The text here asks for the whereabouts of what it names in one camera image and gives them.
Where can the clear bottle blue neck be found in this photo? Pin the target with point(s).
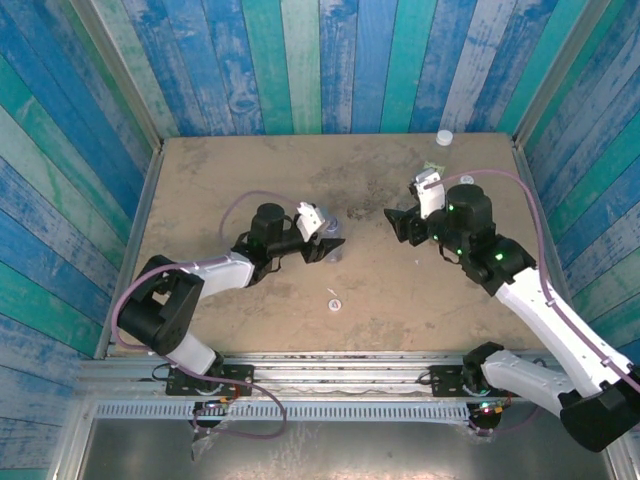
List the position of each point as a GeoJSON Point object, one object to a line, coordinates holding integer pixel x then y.
{"type": "Point", "coordinates": [334, 229]}

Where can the clear bottle red label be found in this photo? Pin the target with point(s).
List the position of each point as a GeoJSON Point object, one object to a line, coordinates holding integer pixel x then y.
{"type": "Point", "coordinates": [475, 186]}

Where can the plain white bottle cap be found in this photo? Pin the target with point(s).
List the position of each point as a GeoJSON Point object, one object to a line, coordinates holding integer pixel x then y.
{"type": "Point", "coordinates": [444, 137]}

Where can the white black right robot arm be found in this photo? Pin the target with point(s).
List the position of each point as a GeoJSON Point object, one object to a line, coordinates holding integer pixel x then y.
{"type": "Point", "coordinates": [550, 330]}

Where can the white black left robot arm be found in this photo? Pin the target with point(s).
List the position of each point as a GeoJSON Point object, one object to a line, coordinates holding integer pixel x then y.
{"type": "Point", "coordinates": [220, 272]}

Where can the white cap red-blue print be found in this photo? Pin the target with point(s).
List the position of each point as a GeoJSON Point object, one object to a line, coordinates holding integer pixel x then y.
{"type": "Point", "coordinates": [334, 304]}

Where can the small circuit board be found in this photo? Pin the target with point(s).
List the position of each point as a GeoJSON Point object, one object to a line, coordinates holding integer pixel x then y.
{"type": "Point", "coordinates": [215, 402]}
{"type": "Point", "coordinates": [489, 409]}

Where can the steel sheet panel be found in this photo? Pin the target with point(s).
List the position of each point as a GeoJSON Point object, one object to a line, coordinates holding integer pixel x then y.
{"type": "Point", "coordinates": [350, 450]}

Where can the aluminium side rail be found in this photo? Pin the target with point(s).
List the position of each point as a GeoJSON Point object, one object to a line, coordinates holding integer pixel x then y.
{"type": "Point", "coordinates": [526, 160]}
{"type": "Point", "coordinates": [130, 250]}

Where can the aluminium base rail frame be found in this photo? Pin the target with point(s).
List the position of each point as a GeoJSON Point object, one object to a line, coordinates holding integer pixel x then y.
{"type": "Point", "coordinates": [340, 372]}

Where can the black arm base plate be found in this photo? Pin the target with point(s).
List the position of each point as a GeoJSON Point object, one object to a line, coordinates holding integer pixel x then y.
{"type": "Point", "coordinates": [240, 380]}
{"type": "Point", "coordinates": [445, 382]}

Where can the aluminium corner post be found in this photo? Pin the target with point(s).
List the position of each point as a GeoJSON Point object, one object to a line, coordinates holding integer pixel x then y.
{"type": "Point", "coordinates": [555, 75]}
{"type": "Point", "coordinates": [121, 75]}

